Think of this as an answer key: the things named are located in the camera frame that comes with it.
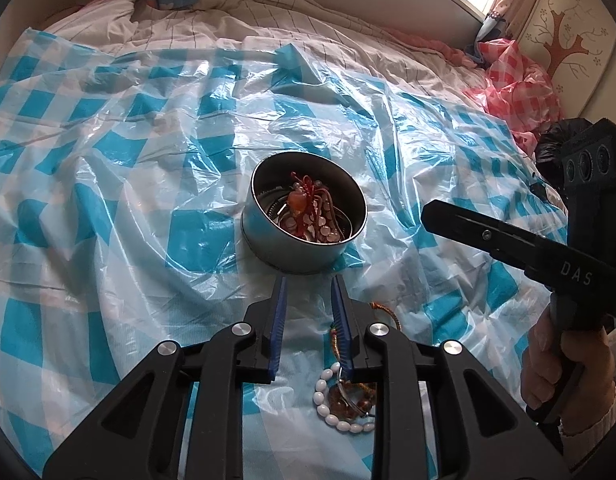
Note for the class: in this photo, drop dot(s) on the person's right forearm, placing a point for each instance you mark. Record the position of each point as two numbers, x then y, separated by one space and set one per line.
597 425

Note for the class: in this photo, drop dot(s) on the person's right hand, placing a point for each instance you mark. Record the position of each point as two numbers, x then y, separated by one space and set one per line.
537 360

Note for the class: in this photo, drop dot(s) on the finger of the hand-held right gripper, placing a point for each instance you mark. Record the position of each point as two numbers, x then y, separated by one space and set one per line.
462 225

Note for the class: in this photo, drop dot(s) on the blue checked plastic sheet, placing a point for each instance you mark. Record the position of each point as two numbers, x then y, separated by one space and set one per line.
138 210

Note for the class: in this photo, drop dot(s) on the pink cloth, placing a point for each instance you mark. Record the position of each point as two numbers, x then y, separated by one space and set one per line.
437 45

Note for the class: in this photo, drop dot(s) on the pink checked plastic bag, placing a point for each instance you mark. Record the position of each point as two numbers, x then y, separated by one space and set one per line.
517 85

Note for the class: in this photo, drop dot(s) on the black plastic bag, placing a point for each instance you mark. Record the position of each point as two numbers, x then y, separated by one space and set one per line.
550 150

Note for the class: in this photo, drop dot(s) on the cabinet with tree decal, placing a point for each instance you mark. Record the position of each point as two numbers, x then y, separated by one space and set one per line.
577 25

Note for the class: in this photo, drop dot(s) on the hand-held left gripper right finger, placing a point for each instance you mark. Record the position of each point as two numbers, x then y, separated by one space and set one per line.
341 330

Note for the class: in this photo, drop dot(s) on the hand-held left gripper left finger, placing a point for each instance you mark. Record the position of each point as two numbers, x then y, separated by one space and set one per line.
278 330

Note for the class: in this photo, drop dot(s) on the round metal tin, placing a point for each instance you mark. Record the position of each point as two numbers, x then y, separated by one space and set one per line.
288 257

